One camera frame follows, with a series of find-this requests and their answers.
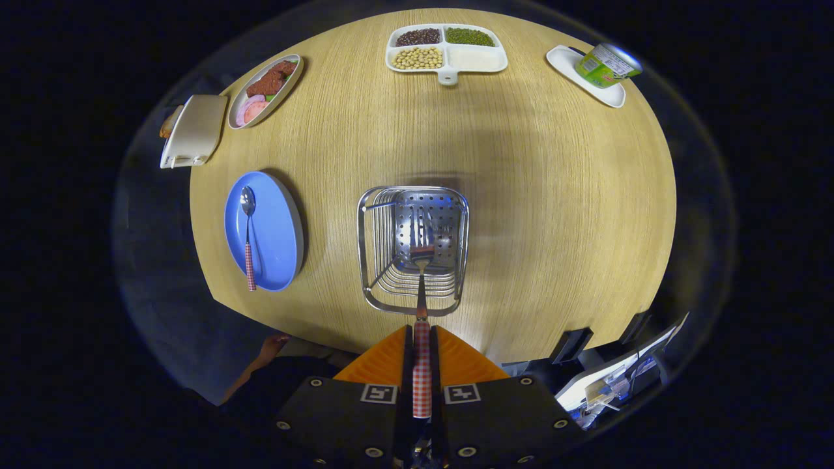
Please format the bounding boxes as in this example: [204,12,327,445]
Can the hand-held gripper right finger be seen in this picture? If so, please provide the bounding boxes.
[430,324,587,469]

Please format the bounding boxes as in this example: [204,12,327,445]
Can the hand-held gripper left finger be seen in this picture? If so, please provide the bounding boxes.
[272,324,414,469]

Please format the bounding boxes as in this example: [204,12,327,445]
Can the fork with red checked handle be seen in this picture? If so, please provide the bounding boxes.
[409,245,436,419]

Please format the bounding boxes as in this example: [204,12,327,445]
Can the spoon with red checked handle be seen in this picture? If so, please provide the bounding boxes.
[240,186,257,292]

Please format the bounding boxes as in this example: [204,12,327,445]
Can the perforated steel cutlery basket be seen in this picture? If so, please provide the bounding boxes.
[357,186,470,318]

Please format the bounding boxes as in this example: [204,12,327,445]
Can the round blue plate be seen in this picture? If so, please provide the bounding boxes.
[224,171,306,292]

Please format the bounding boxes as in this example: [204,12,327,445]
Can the pink ham slices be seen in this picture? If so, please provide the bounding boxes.
[235,94,269,126]

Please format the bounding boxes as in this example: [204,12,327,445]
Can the oval white food plate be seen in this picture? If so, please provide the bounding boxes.
[227,54,305,130]

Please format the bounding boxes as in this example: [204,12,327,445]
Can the pile of yellow soybeans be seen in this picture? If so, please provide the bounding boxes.
[392,47,444,70]

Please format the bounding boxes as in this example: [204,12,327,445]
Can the white divided tray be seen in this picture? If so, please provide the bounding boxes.
[385,24,508,86]

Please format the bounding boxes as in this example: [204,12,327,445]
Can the brown meat slices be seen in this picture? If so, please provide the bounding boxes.
[246,60,298,98]

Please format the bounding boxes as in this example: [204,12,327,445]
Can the cream white toaster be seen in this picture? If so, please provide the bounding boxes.
[160,94,229,170]

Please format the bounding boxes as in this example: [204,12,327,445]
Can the small white dish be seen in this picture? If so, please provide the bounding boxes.
[546,44,626,109]

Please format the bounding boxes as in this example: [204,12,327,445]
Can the pile of dark red beans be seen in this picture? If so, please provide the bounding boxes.
[395,28,442,47]

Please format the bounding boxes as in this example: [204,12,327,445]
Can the pile of green beans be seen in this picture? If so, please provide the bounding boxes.
[446,27,495,48]

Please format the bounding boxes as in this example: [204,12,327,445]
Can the toasted bread slice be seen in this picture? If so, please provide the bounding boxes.
[159,104,185,139]

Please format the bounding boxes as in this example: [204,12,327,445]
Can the green label metal bottle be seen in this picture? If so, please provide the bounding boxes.
[575,43,643,89]

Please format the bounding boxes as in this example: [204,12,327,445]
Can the white device with cables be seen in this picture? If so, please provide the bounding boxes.
[555,311,690,431]

